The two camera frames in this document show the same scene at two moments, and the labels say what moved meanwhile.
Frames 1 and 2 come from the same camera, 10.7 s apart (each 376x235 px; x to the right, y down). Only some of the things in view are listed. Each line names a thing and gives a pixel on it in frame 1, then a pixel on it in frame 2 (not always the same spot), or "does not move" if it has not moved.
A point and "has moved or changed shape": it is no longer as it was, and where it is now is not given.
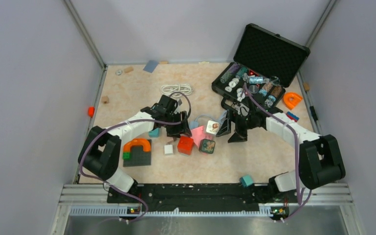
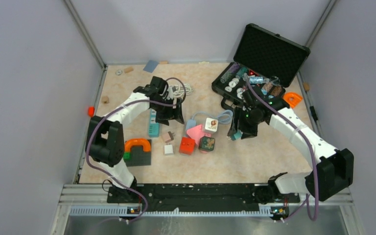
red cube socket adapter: [185, 145] does not move
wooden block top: [128, 69] does not move
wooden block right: [306, 86] does not move
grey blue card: [151, 66] does not move
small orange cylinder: [91, 111] does not move
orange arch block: [144, 143] does not move
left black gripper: [179, 129] → [164, 118]
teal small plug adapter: [246, 180] has moved or changed shape
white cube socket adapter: [212, 127] has moved or changed shape
